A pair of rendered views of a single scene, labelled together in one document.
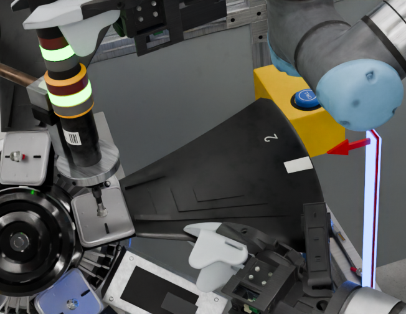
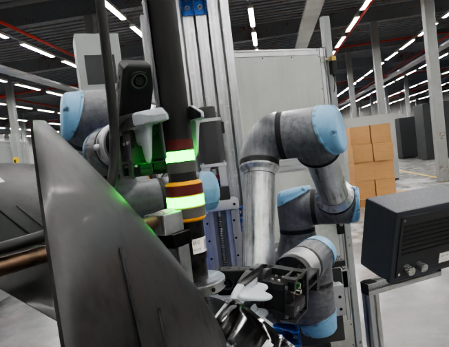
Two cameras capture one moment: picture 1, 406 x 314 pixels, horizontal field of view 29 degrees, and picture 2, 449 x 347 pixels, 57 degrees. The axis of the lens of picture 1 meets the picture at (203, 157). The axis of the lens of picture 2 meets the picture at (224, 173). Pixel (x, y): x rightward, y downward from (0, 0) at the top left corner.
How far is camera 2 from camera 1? 1.01 m
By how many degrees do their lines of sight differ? 95
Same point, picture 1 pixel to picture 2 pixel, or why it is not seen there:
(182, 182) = not seen: hidden behind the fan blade
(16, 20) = (5, 237)
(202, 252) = (258, 295)
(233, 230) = (247, 276)
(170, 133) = not seen: outside the picture
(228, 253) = (259, 287)
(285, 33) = (143, 193)
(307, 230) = (241, 270)
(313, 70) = not seen: hidden behind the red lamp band
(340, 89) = (213, 179)
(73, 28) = (195, 129)
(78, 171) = (213, 278)
